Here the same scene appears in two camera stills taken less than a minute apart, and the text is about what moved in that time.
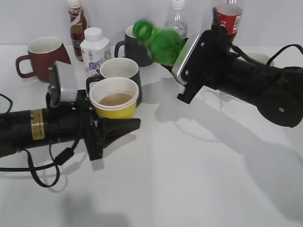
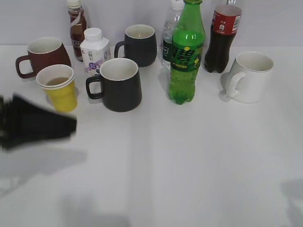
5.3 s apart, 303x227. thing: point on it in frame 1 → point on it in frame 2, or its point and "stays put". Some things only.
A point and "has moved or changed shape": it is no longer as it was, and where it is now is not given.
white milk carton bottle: [95, 49] stays put
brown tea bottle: [77, 24] stays put
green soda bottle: [165, 46] → [187, 48]
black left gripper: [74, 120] → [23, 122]
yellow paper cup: [114, 98] has moved or changed shape
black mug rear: [133, 49] stays put
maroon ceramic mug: [42, 52] stays put
